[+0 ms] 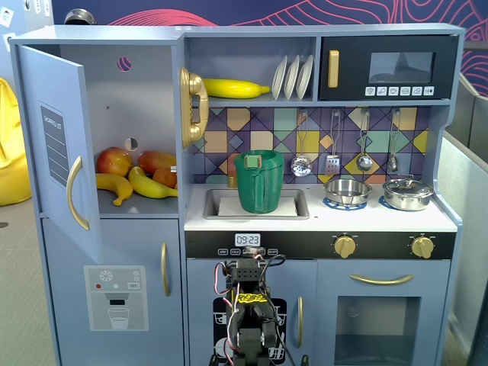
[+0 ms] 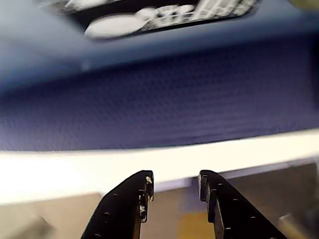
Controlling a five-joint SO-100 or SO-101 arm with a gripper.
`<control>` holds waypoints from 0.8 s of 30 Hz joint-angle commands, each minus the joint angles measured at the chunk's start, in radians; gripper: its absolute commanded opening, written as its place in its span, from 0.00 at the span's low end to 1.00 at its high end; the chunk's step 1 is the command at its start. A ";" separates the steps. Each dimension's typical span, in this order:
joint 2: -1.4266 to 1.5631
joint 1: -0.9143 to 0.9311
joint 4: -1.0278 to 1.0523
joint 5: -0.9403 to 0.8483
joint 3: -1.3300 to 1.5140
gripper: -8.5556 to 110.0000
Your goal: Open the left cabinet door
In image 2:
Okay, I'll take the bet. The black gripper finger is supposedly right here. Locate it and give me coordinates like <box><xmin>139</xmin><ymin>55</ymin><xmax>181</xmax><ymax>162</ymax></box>
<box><xmin>80</xmin><ymin>170</ymin><xmax>155</xmax><ymax>239</ymax></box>
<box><xmin>198</xmin><ymin>169</ymin><xmax>288</xmax><ymax>239</ymax></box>

